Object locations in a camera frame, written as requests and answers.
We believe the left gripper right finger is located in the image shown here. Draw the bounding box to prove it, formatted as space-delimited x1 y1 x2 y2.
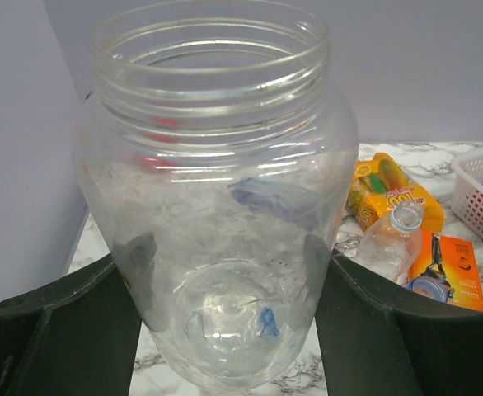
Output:
316 251 483 395

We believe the white plastic basket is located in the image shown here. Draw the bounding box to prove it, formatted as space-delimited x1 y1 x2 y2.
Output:
451 146 483 239

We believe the orange yellow snack pack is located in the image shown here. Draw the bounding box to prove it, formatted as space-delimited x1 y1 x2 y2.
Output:
347 153 444 233

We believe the clear wide-mouth plastic jar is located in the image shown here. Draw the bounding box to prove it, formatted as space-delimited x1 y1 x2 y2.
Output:
73 1 359 393

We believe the orange razor box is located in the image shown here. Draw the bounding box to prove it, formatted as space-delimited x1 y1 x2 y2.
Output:
406 230 483 312

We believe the clear small plastic bottle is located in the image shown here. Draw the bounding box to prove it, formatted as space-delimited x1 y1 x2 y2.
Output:
354 200 424 285

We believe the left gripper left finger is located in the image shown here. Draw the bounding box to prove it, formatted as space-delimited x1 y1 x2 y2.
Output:
0 255 141 395

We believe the plain blue bottle cap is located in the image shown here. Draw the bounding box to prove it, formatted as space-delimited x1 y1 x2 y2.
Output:
260 307 280 337

